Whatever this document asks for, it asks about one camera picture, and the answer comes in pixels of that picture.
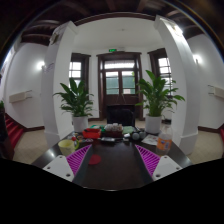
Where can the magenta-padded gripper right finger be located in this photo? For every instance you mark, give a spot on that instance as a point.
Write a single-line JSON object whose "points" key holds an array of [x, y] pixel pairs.
{"points": [[149, 160]]}

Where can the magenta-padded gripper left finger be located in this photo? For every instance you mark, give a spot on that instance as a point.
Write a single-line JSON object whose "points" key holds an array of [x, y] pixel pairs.
{"points": [[76, 160]]}

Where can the orange drink bottle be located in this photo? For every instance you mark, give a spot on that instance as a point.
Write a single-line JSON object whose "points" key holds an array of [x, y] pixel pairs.
{"points": [[164, 141]]}

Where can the pale yellow mug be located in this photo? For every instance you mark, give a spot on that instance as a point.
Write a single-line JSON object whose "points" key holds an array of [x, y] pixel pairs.
{"points": [[66, 147]]}

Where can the printed paper leaflet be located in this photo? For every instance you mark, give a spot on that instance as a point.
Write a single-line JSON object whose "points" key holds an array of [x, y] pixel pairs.
{"points": [[150, 140]]}

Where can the grey round headphones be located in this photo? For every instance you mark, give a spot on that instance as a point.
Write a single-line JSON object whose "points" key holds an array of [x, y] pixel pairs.
{"points": [[136, 135]]}

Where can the green packet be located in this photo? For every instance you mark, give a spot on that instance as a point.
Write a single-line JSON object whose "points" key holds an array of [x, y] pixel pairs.
{"points": [[128, 130]]}

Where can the flat black device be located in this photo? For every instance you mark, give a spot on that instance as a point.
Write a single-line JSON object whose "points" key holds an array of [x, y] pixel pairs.
{"points": [[107, 140]]}

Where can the brown box with white cups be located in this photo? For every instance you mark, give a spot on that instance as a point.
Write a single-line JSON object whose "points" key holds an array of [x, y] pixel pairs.
{"points": [[113, 130]]}

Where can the black chair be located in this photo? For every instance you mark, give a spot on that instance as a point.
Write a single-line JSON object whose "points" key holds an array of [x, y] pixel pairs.
{"points": [[120, 116]]}

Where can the potted plant in white pot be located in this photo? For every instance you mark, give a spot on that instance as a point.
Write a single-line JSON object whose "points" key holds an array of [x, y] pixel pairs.
{"points": [[77, 100], [155, 96]]}

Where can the red carpeted staircase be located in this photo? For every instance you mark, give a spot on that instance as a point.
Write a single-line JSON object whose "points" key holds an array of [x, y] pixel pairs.
{"points": [[14, 131]]}

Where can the dark framed window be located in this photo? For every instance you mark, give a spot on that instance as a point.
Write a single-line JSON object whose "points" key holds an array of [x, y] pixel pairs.
{"points": [[163, 65], [75, 68]]}

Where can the green exit sign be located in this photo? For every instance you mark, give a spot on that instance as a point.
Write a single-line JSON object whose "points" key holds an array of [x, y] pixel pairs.
{"points": [[112, 50]]}

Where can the glowing wall lamp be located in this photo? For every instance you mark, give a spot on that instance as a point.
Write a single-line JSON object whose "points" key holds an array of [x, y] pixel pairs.
{"points": [[197, 59], [40, 65]]}

